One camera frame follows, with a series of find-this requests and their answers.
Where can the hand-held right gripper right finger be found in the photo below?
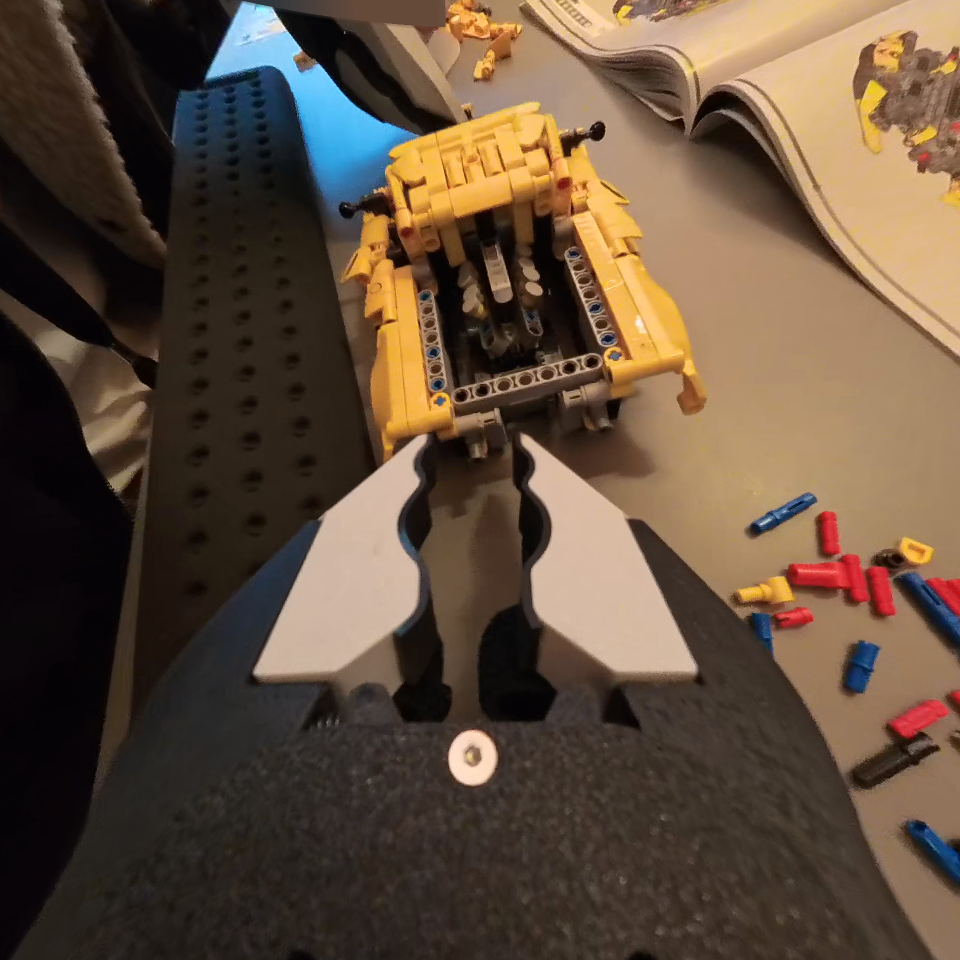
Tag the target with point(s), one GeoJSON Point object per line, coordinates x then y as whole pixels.
{"type": "Point", "coordinates": [607, 600]}

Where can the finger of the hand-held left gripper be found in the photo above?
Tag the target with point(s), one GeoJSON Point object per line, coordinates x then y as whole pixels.
{"type": "Point", "coordinates": [360, 7]}
{"type": "Point", "coordinates": [420, 67]}

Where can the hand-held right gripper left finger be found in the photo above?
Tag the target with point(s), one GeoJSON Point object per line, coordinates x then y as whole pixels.
{"type": "Point", "coordinates": [337, 600]}

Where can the yellow toy brick car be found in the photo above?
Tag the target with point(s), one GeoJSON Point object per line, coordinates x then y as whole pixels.
{"type": "Point", "coordinates": [480, 180]}

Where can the grey desk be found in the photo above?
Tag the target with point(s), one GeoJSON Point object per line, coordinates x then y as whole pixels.
{"type": "Point", "coordinates": [750, 412]}

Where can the pile of yellow brick parts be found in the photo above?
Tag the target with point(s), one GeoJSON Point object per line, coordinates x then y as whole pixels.
{"type": "Point", "coordinates": [469, 22]}

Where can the large pile of coloured pins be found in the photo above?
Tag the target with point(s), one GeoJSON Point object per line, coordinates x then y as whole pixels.
{"type": "Point", "coordinates": [825, 574]}

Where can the person's white shirt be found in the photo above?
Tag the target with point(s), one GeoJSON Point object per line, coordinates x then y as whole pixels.
{"type": "Point", "coordinates": [112, 420]}

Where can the open instruction booklet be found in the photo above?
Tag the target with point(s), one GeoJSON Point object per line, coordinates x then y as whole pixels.
{"type": "Point", "coordinates": [810, 150]}

